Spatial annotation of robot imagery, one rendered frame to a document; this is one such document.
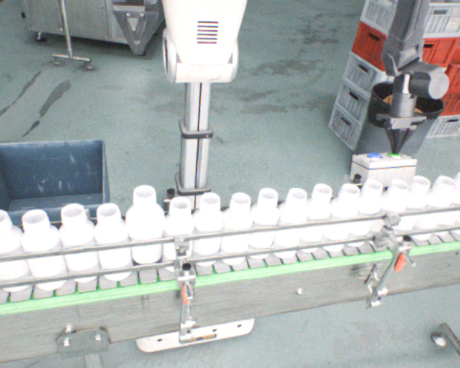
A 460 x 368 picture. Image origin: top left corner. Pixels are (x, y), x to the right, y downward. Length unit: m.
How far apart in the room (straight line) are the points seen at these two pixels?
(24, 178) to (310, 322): 1.40
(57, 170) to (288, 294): 0.83
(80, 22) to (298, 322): 3.61
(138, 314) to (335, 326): 1.34
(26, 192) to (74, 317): 0.67
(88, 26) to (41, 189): 3.26
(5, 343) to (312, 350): 1.37
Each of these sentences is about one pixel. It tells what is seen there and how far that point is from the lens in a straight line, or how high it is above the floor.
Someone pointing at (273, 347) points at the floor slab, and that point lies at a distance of 1.92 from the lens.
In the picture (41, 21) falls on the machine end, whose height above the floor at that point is 0.23.
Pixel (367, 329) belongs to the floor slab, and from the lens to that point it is 2.12.
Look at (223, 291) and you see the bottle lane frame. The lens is 0.87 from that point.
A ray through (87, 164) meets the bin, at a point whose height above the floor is 0.86.
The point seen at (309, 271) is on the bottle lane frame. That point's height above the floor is 0.98.
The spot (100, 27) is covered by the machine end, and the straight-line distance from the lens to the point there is 4.50.
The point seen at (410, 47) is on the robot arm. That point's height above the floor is 1.38.
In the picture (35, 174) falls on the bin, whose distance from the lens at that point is 1.40.
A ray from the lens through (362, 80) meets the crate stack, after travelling 3.19.
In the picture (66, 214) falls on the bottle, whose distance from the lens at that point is 0.75.
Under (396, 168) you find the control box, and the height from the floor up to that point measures 1.10.
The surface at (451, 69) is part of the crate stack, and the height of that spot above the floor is 0.63.
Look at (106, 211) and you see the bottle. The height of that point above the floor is 1.15.
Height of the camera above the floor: 1.65
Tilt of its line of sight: 39 degrees down
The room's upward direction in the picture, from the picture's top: 8 degrees clockwise
